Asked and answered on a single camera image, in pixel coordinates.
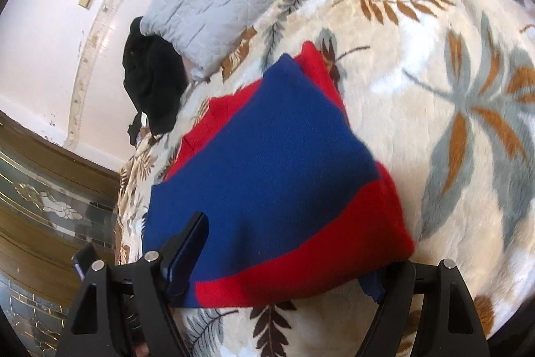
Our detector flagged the small dark cloth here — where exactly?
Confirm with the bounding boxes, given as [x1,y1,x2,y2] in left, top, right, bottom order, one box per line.
[126,112,151,146]

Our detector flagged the wooden stained glass door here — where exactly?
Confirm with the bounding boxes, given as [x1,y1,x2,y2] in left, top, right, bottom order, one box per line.
[0,110,126,357]

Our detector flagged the black garment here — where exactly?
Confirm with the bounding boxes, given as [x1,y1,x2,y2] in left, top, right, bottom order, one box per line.
[122,17,187,134]

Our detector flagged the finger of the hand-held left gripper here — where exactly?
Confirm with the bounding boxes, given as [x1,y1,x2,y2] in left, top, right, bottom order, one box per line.
[71,243,102,283]

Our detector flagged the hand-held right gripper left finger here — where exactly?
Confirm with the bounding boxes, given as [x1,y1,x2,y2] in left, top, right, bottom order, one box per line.
[54,211,210,357]

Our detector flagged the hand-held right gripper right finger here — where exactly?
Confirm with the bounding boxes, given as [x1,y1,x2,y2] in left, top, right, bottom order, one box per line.
[355,259,490,357]

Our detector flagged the red and blue sweater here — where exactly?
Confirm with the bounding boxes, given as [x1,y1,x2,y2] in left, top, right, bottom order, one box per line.
[142,41,416,309]

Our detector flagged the leaf print fleece blanket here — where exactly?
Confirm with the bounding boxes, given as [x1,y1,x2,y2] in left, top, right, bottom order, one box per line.
[115,0,535,357]

